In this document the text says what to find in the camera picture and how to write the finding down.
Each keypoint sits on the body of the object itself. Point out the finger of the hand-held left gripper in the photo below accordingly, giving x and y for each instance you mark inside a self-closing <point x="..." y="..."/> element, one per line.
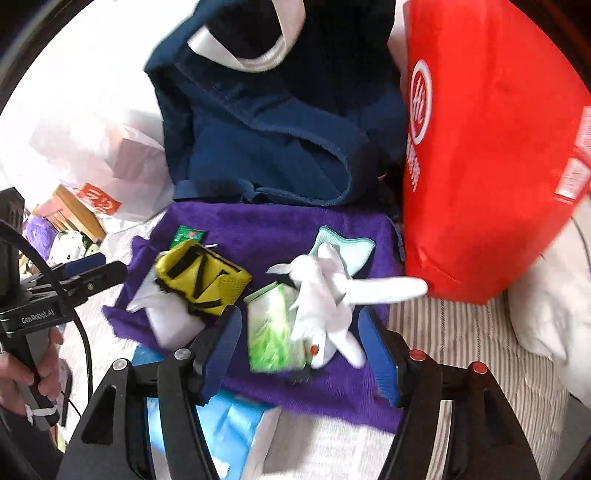
<point x="85" y="264"/>
<point x="106" y="276"/>

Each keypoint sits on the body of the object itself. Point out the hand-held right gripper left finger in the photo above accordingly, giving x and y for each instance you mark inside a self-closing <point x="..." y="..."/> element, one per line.
<point x="224" y="355"/>

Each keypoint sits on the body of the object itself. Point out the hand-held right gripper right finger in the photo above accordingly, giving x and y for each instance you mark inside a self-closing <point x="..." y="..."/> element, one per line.
<point x="378" y="355"/>

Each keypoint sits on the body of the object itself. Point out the green tissue pack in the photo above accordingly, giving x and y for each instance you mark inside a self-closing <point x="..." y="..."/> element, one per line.
<point x="272" y="332"/>

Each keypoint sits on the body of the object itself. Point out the blue tissue pack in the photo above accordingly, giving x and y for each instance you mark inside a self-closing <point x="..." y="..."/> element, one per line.
<point x="235" y="424"/>

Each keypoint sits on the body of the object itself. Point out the yellow mesh pouch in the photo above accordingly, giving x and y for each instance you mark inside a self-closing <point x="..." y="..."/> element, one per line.
<point x="184" y="263"/>

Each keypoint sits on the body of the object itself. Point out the green printed packet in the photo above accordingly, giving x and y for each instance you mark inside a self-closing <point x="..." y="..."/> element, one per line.
<point x="184" y="235"/>

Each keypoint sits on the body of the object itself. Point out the mint green cloth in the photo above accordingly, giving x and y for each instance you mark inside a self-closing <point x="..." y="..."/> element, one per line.
<point x="355" y="254"/>

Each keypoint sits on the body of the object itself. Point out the person's left hand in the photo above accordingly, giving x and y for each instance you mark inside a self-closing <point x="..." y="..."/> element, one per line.
<point x="11" y="378"/>

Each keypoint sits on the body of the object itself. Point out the floral white pillow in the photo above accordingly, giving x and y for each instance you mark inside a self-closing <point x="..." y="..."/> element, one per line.
<point x="67" y="244"/>

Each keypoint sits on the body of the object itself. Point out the wooden headboard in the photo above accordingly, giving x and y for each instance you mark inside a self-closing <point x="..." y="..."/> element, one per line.
<point x="78" y="212"/>

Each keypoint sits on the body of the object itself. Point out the purple plush toy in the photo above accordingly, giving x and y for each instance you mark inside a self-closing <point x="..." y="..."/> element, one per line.
<point x="39" y="235"/>

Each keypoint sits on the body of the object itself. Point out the white plastic shopping bag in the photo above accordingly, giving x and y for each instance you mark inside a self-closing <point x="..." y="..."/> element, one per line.
<point x="124" y="161"/>

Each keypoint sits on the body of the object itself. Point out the purple towel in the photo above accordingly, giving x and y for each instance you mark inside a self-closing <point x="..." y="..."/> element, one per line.
<point x="258" y="230"/>

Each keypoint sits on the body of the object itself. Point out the beige canvas bag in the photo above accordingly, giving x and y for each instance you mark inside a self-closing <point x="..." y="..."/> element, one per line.
<point x="545" y="314"/>

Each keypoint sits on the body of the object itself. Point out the red paper bag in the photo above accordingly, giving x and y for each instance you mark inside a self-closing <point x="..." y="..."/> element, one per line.
<point x="485" y="184"/>

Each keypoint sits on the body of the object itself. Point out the navy tote bag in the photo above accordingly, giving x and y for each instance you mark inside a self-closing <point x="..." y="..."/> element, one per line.
<point x="258" y="138"/>

